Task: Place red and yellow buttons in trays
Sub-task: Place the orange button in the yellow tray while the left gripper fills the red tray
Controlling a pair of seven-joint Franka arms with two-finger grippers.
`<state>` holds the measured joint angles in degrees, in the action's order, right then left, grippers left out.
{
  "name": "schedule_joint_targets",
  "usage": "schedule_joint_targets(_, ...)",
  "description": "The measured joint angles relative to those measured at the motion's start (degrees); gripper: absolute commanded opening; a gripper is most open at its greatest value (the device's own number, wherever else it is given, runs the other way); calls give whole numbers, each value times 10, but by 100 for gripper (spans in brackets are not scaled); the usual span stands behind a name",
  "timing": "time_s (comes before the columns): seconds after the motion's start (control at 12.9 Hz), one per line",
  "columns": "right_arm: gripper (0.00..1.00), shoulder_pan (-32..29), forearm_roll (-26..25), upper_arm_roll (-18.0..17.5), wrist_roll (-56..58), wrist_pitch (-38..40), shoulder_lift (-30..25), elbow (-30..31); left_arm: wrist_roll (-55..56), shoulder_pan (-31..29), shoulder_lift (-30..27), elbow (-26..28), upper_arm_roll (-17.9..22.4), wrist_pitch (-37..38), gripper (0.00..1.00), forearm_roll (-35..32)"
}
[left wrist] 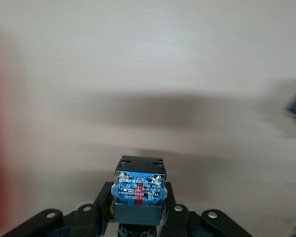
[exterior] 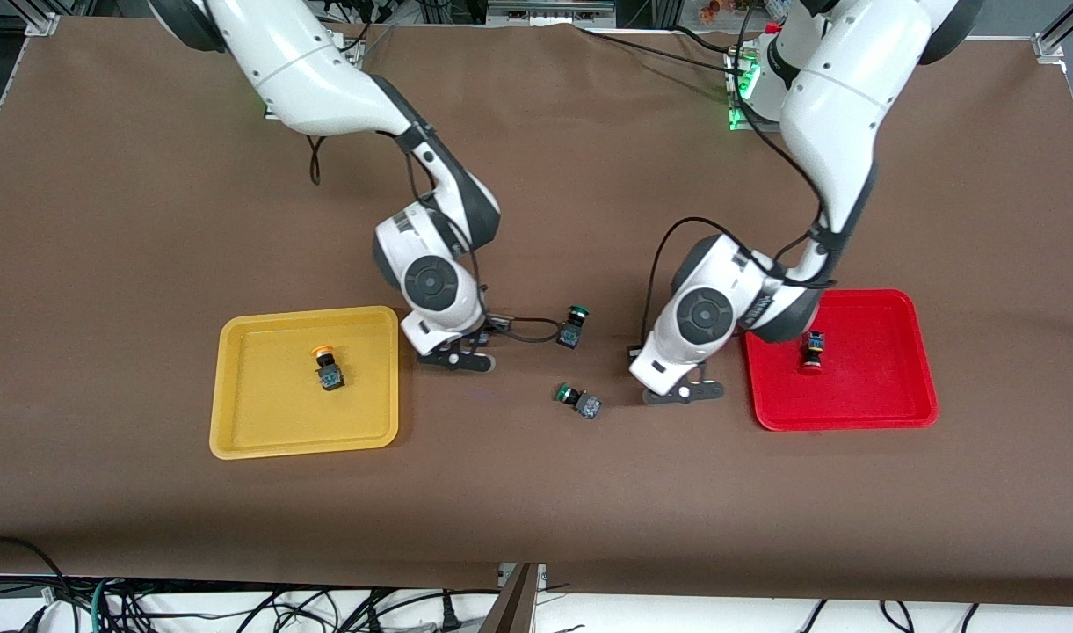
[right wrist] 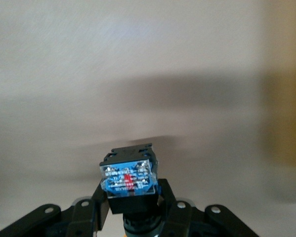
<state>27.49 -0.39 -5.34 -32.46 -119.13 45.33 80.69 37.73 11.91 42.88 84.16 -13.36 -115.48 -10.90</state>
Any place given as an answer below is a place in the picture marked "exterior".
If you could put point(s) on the brown table cover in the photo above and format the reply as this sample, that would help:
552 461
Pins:
536 492

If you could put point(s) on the red push button switch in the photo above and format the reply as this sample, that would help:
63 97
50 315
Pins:
815 353

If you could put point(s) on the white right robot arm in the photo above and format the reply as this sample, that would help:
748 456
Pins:
308 70

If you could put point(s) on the yellow push button switch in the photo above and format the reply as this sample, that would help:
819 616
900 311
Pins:
329 369

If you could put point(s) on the red plastic tray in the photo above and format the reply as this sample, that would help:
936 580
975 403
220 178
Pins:
870 378

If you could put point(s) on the aluminium frame post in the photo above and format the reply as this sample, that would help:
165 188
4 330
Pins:
511 602

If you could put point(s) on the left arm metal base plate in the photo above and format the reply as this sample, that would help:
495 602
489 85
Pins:
747 121

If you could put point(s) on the black power plug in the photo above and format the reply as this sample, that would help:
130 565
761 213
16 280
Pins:
450 617

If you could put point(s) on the yellow plastic tray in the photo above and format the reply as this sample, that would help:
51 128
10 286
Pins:
272 413

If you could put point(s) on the aluminium rail with sockets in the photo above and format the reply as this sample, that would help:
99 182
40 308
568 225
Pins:
549 10

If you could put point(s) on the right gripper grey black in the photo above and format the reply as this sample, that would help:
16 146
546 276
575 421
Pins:
482 335

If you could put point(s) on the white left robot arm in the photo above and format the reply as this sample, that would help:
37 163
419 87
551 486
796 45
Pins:
844 88

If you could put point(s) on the aluminium corner profile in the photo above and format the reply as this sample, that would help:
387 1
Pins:
1059 35

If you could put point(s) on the green push button switch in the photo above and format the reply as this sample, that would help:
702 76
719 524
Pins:
573 327
580 402

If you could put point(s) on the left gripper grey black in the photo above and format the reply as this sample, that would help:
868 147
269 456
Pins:
632 352

